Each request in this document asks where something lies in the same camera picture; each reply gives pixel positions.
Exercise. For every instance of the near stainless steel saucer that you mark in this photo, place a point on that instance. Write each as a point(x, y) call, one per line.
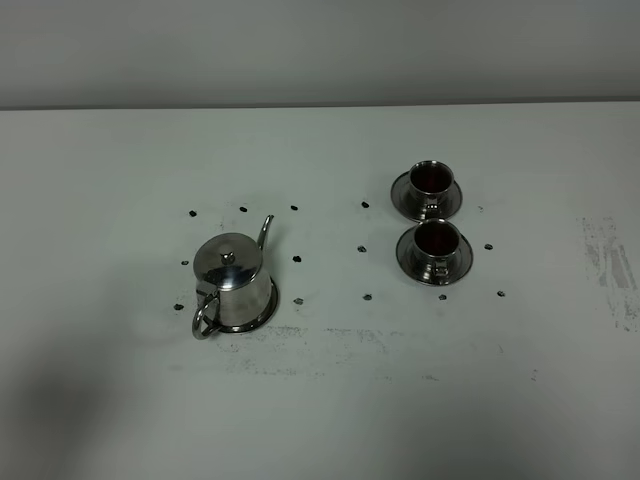
point(407, 262)

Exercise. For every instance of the stainless steel teapot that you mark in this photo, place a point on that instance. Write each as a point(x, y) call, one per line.
point(224, 263)

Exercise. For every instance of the stainless steel saucer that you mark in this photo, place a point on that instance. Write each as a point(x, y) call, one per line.
point(411, 204)
point(407, 262)

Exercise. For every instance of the near stainless steel teacup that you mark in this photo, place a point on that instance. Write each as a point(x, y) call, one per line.
point(436, 247)

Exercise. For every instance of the stainless steel teacup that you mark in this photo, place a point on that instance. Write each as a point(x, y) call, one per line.
point(429, 182)
point(436, 247)

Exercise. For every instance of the far stainless steel teacup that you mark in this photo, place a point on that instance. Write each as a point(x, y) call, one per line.
point(429, 182)

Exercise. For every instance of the far stainless steel saucer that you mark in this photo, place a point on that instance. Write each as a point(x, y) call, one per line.
point(411, 204)

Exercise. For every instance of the steel teapot coaster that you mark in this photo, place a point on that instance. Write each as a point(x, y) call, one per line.
point(242, 311)

